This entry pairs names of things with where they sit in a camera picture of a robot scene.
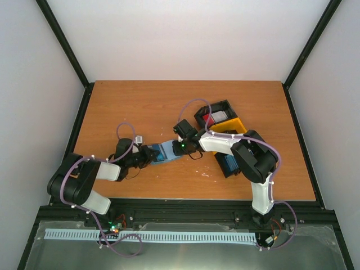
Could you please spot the blue card stack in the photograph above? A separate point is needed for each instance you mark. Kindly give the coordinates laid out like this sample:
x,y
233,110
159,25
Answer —
x,y
231,165

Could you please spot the light blue slotted cable duct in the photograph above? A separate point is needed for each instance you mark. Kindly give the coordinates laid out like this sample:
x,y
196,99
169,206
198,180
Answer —
x,y
154,236

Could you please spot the right black frame post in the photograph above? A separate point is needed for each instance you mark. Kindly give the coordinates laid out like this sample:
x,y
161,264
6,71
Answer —
x,y
318,30

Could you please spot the yellow bin with dark cards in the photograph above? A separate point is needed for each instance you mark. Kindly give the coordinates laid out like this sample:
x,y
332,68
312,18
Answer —
x,y
230,126

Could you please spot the black bin with blue cards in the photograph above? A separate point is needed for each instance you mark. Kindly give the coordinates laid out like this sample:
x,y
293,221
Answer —
x,y
220,159

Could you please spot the white card stack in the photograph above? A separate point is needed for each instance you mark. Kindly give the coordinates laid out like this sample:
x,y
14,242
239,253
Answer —
x,y
219,116

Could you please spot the left black frame post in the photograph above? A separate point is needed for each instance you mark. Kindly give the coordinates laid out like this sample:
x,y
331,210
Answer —
x,y
63,41

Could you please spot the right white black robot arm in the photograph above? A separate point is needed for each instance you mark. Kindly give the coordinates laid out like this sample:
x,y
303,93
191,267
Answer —
x,y
256,160

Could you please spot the black bin with red cards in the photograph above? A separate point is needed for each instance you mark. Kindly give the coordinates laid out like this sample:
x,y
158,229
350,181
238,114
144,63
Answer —
x,y
218,106

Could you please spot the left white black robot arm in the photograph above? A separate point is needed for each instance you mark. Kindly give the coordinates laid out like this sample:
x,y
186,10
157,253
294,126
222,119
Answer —
x,y
73,182

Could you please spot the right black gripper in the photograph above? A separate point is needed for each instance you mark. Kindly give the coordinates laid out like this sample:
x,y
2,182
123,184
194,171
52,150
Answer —
x,y
176,150

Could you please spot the blue VIP credit card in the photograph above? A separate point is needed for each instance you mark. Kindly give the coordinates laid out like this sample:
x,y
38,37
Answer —
x,y
160,155

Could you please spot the black frame post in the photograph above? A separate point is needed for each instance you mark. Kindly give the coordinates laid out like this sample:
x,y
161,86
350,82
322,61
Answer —
x,y
318,30
63,41

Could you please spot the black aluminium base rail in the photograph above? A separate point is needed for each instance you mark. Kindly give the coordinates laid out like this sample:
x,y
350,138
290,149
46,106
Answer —
x,y
236,214

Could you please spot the blue card holder wallet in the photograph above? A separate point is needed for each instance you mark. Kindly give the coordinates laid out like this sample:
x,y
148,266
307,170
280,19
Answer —
x,y
168,150

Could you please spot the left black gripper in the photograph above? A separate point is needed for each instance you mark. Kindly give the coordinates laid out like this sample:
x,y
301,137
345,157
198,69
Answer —
x,y
148,158

